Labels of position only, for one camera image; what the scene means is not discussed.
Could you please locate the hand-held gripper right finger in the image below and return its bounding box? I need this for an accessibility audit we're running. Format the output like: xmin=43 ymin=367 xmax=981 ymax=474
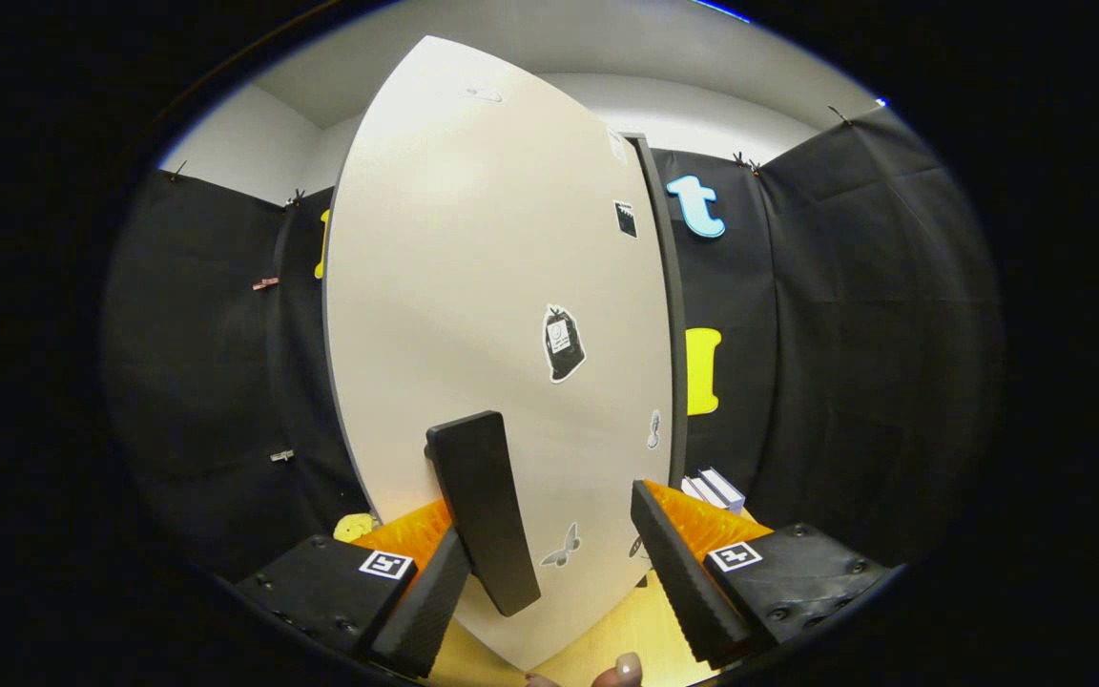
xmin=631 ymin=480 xmax=894 ymax=669

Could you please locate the dark gray shoe cabinet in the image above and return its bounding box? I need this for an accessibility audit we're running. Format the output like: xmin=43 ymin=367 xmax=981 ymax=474
xmin=626 ymin=134 xmax=690 ymax=488

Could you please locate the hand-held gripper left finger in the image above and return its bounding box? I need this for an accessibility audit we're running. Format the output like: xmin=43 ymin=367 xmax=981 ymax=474
xmin=235 ymin=498 xmax=472 ymax=680

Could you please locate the black backdrop cloth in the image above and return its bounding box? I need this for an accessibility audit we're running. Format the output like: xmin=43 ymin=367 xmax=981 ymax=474
xmin=101 ymin=105 xmax=1004 ymax=583

